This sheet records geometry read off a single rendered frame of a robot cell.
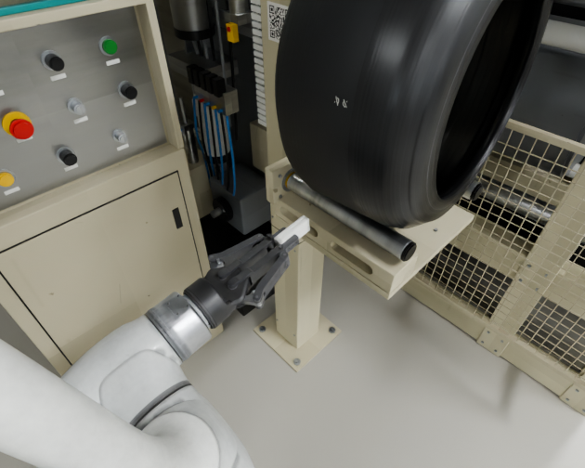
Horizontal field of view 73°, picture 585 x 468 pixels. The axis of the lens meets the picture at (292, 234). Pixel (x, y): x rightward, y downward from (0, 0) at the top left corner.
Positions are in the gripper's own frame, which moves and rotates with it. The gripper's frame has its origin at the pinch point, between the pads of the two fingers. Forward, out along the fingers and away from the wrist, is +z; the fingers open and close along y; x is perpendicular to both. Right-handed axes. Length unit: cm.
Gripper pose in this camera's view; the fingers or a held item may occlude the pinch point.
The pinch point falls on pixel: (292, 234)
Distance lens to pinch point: 67.7
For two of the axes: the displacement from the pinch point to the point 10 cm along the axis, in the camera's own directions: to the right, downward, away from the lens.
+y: -6.9, -5.0, 5.2
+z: 7.1, -5.8, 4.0
